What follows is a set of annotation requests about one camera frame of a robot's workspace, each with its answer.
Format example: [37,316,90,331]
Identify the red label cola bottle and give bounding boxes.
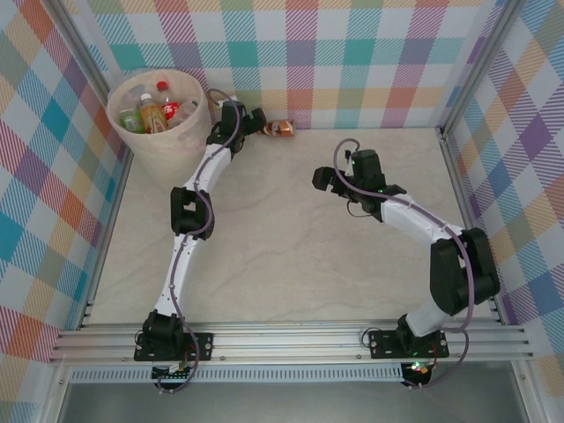
[155,79,182,122]

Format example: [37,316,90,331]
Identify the aluminium side rail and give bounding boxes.
[438,126,508,327]
[78,144,136,331]

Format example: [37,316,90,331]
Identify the red brown label tea bottle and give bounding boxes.
[139,92,171,135]

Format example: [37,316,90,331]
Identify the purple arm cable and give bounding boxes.
[155,88,244,396]
[332,137,479,390]

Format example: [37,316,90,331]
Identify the crushed brown orange label bottle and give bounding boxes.
[263,119,296,139]

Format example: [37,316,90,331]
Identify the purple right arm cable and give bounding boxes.
[332,137,479,390]

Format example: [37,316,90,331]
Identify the green circuit board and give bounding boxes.
[152,360,196,382]

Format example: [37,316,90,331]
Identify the slotted white cable duct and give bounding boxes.
[70,364,404,384]

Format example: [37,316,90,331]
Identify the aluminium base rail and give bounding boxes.
[48,319,537,365]

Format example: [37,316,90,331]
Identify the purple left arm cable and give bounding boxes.
[155,88,244,396]

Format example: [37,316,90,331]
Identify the small circuit board with light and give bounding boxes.
[404,360,434,377]

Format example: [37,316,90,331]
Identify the aluminium frame post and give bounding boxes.
[438,0,530,137]
[48,0,136,149]

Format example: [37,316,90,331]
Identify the pale pink waste bin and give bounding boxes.
[107,68,210,196]

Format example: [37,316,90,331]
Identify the green label clear bottle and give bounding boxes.
[119,108,146,134]

